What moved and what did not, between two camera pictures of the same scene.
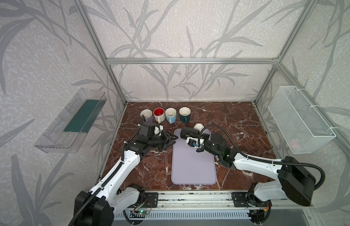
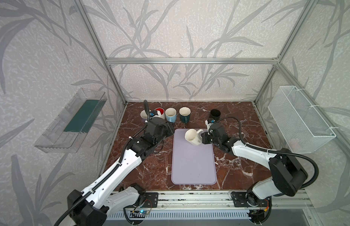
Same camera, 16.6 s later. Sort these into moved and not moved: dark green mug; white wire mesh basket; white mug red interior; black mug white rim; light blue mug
Moved: black mug white rim
Not moved: dark green mug; white mug red interior; light blue mug; white wire mesh basket
